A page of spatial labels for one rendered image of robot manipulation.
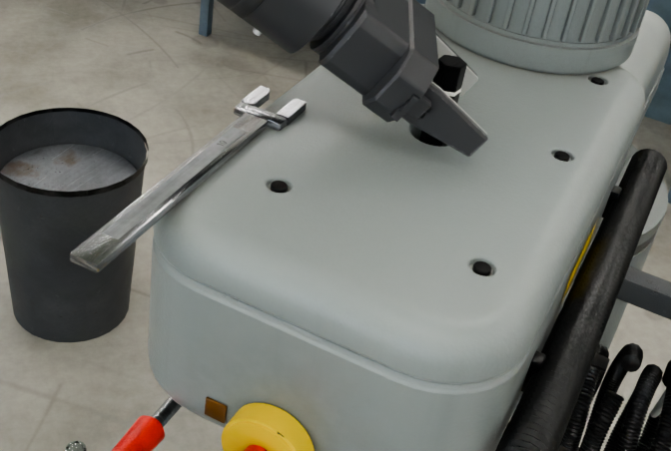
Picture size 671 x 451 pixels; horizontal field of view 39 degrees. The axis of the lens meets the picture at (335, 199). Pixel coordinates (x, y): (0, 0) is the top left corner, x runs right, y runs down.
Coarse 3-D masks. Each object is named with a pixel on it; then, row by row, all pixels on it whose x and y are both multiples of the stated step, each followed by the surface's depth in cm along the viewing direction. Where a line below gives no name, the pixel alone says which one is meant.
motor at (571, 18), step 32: (448, 0) 86; (480, 0) 83; (512, 0) 81; (544, 0) 80; (576, 0) 80; (608, 0) 81; (640, 0) 84; (448, 32) 86; (480, 32) 84; (512, 32) 83; (544, 32) 81; (576, 32) 82; (608, 32) 83; (512, 64) 84; (544, 64) 83; (576, 64) 83; (608, 64) 85
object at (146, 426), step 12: (168, 408) 71; (144, 420) 69; (156, 420) 69; (168, 420) 70; (132, 432) 68; (144, 432) 68; (156, 432) 68; (120, 444) 67; (132, 444) 67; (144, 444) 67; (156, 444) 68
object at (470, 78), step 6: (438, 36) 73; (438, 42) 73; (444, 42) 73; (438, 48) 73; (444, 48) 73; (450, 48) 74; (438, 54) 73; (444, 54) 73; (450, 54) 73; (456, 54) 74; (468, 66) 74; (468, 72) 74; (474, 72) 75; (468, 78) 74; (474, 78) 74; (462, 84) 75; (468, 84) 75; (462, 90) 75
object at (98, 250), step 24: (264, 96) 72; (240, 120) 68; (264, 120) 69; (288, 120) 70; (216, 144) 65; (240, 144) 66; (192, 168) 62; (216, 168) 63; (168, 192) 60; (120, 216) 57; (144, 216) 58; (96, 240) 55; (120, 240) 55; (96, 264) 53
